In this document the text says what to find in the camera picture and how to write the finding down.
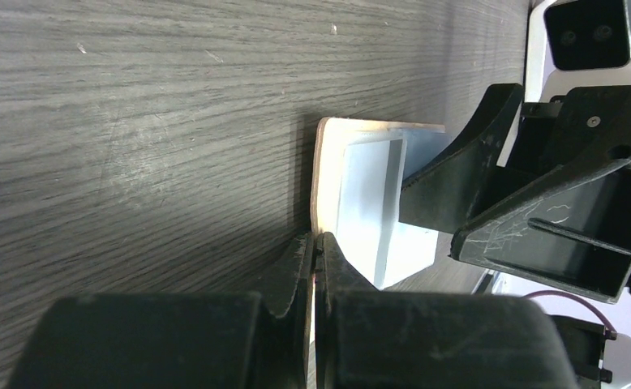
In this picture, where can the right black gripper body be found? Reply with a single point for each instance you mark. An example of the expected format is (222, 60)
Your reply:
(591, 136)

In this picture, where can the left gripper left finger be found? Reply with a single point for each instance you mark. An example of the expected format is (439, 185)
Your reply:
(256, 338)

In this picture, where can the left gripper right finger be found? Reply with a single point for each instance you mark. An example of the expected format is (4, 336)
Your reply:
(367, 338)

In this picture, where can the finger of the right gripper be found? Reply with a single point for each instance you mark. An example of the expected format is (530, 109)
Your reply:
(444, 194)
(539, 224)

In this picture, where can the beige leather card holder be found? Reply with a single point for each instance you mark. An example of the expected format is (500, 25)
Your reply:
(358, 168)

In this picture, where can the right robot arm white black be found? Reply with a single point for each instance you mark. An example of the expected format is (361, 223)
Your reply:
(600, 356)

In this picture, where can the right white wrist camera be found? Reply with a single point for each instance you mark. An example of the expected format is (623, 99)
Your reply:
(573, 44)

